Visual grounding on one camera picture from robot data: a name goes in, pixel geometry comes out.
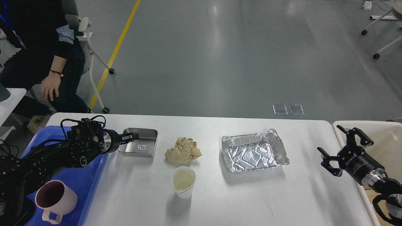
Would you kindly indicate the clear floor plate right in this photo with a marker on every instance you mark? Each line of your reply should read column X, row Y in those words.
column 296, row 109

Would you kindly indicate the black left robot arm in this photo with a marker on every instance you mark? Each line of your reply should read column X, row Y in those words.
column 20, row 177

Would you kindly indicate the white plastic bin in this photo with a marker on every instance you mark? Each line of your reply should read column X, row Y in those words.
column 387, row 150

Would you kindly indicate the crumpled brown paper ball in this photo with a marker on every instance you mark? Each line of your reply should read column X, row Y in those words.
column 184, row 151

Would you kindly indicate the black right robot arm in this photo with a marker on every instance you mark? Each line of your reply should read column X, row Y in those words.
column 388, row 203

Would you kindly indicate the clear floor plate left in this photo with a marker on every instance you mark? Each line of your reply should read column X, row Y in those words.
column 280, row 109

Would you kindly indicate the blue plastic tray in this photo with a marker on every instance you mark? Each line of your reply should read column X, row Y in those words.
column 82, row 181

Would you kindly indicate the clear floor plate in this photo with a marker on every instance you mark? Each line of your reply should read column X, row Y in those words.
column 296, row 109
column 280, row 109

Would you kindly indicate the white rolling chair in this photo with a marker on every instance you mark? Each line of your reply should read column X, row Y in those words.
column 81, row 29

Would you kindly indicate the person's left hand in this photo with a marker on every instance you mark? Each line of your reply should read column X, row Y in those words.
column 49, row 87

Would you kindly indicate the square stainless steel tray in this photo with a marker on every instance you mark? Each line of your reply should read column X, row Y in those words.
column 144, row 147

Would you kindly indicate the wooden block with hole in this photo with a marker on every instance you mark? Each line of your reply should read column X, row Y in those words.
column 37, row 123

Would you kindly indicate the pink mug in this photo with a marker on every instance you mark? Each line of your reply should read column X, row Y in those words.
column 56, row 199

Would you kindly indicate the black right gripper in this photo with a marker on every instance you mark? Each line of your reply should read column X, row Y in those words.
column 359, row 164

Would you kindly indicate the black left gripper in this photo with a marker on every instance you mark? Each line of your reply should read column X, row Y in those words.
column 112, row 140

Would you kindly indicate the white paper cup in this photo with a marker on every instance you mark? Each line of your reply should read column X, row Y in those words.
column 183, row 179

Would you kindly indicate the seated person in black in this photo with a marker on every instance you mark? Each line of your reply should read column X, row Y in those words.
column 46, row 43

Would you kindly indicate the small white side table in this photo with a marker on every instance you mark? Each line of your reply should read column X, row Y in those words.
column 10, row 97

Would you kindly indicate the aluminium foil tray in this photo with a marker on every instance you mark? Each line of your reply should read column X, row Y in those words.
column 256, row 151

